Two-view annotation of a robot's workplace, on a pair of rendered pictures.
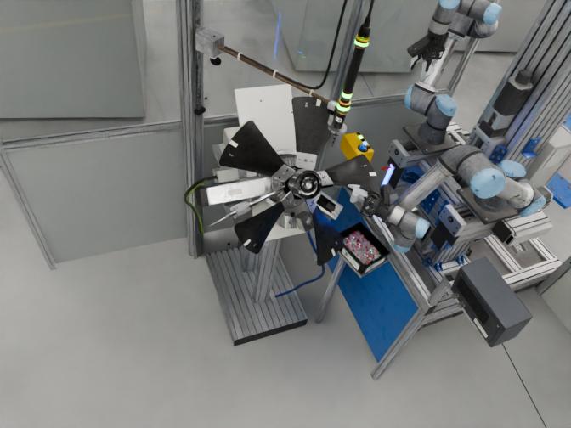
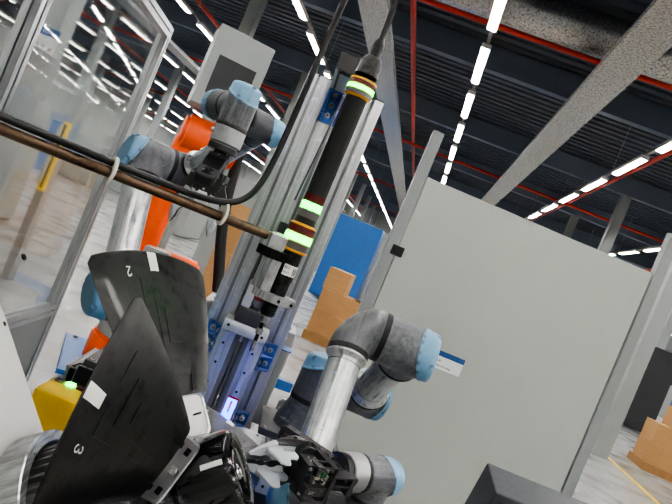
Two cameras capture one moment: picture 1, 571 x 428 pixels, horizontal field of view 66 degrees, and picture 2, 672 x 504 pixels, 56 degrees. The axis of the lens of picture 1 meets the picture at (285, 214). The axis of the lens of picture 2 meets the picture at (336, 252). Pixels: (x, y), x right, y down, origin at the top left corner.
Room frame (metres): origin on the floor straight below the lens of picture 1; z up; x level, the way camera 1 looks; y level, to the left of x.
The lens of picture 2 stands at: (0.88, 0.72, 1.57)
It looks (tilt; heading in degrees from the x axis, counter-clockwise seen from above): 1 degrees down; 297
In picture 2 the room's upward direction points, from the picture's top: 23 degrees clockwise
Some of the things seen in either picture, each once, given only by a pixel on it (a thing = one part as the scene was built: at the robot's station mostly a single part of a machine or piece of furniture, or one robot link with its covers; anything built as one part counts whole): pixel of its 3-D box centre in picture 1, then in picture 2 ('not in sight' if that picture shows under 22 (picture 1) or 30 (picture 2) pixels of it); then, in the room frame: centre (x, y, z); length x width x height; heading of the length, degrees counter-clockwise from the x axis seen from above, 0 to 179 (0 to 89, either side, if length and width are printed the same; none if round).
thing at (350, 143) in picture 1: (356, 150); (71, 418); (1.81, -0.29, 1.02); 0.16 x 0.10 x 0.11; 30
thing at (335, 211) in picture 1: (321, 203); not in sight; (1.43, -0.15, 0.98); 0.20 x 0.16 x 0.20; 30
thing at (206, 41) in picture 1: (208, 42); not in sight; (1.64, 0.44, 1.54); 0.10 x 0.07 x 0.08; 65
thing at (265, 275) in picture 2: (337, 117); (279, 269); (1.38, -0.12, 1.50); 0.09 x 0.07 x 0.10; 65
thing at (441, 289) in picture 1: (440, 290); not in sight; (1.10, -0.70, 0.96); 0.03 x 0.03 x 0.20; 30
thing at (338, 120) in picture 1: (350, 81); (323, 178); (1.38, -0.12, 1.65); 0.04 x 0.04 x 0.46
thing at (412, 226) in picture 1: (413, 224); (374, 476); (1.23, -0.51, 1.17); 0.11 x 0.08 x 0.09; 67
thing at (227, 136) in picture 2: (438, 25); (225, 137); (1.86, -0.45, 1.70); 0.08 x 0.08 x 0.05
